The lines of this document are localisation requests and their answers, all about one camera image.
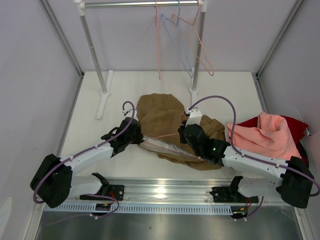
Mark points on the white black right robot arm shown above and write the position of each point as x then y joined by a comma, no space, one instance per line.
290,180

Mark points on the tan brown skirt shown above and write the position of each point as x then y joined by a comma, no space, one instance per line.
155,102

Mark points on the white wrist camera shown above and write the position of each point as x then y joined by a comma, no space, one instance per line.
127,112
194,116

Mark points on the grey slotted cable duct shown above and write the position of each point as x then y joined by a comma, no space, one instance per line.
193,209

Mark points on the white laundry basket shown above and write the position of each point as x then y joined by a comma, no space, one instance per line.
307,160

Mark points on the pink garment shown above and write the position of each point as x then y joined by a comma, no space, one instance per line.
270,140

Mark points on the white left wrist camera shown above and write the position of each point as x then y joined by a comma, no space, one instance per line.
127,112

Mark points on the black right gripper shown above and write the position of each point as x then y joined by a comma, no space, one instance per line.
182,139

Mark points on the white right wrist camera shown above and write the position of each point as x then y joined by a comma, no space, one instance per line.
194,116

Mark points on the pink wire hanger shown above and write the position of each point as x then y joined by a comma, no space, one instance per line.
162,147
200,56
157,40

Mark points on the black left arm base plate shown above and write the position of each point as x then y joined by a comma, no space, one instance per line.
111,190

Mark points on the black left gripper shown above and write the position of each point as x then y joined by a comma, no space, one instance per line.
138,140

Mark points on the red garment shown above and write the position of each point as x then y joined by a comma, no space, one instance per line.
297,125

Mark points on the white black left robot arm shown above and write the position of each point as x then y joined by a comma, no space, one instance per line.
57,177

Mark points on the blue wire hanger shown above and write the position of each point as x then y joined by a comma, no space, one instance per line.
172,28

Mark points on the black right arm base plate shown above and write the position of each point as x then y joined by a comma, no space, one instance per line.
223,194

